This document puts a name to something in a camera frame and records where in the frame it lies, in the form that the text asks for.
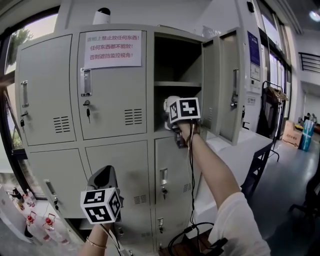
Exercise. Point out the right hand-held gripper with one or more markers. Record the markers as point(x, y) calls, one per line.
point(187, 108)

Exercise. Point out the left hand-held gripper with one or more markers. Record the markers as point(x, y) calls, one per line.
point(100, 202)

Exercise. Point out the person's right forearm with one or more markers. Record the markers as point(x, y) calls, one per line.
point(215, 175)

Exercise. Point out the person's left forearm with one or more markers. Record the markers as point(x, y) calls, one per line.
point(97, 243)

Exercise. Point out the grey open locker door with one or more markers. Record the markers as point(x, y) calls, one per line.
point(230, 62)
point(211, 82)

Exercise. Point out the grey metal locker cabinet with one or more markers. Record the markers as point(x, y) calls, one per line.
point(112, 162)

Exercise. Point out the clear bottle with red cap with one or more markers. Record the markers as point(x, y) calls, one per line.
point(53, 231)
point(32, 225)

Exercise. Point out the white table with black legs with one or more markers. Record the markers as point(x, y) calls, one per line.
point(250, 140)

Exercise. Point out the black clothes rack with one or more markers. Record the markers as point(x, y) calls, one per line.
point(268, 117)

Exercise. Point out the dark glass bottle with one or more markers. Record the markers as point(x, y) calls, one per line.
point(18, 197)

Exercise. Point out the black locker key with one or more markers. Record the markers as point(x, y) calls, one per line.
point(88, 114)

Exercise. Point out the white paper notice red print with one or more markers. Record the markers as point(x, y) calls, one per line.
point(112, 50)

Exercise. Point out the brown cardboard box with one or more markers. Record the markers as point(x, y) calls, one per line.
point(291, 133)

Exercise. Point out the small black padlock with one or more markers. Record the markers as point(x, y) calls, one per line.
point(22, 123)

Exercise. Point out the teal plastic-wrapped package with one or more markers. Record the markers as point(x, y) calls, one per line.
point(307, 135)

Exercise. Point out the black metal railing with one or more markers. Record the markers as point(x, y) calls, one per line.
point(310, 62)

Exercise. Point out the white wall notice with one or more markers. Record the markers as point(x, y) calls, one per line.
point(255, 75)

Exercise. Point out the blue wall poster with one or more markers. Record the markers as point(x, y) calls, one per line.
point(254, 47)

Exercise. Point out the white security camera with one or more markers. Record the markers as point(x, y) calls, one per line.
point(102, 16)

